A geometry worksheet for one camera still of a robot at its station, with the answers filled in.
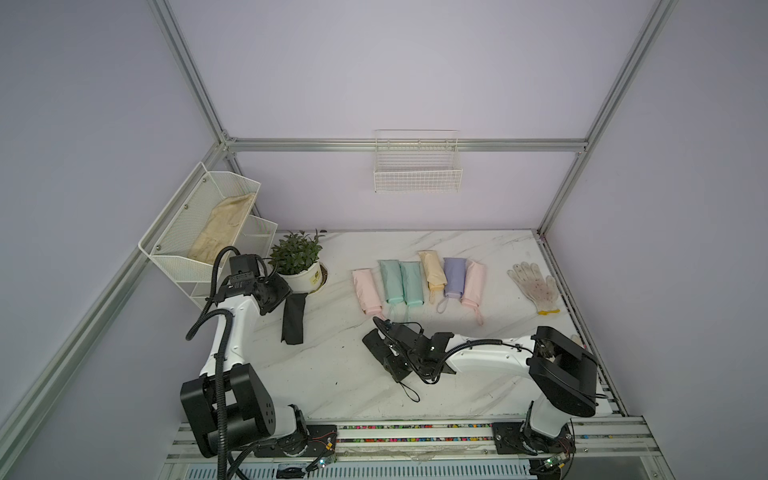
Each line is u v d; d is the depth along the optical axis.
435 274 1.04
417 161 0.95
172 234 0.69
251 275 0.64
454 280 1.02
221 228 0.80
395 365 0.74
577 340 0.93
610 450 0.73
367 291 1.00
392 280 1.02
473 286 1.01
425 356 0.62
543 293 1.02
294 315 0.88
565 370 0.45
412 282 1.03
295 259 0.89
